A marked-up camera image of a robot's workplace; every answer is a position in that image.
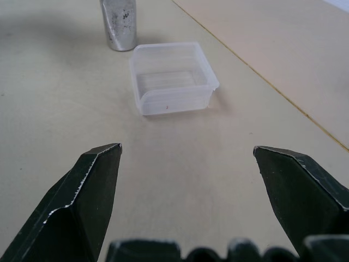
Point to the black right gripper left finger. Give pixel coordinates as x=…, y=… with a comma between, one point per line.
x=68, y=218

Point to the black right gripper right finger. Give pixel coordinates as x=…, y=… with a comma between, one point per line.
x=305, y=196

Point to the silver metal cylinder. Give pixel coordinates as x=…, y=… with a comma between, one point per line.
x=118, y=27

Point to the clear plastic square container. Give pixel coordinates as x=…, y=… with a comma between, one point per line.
x=169, y=92

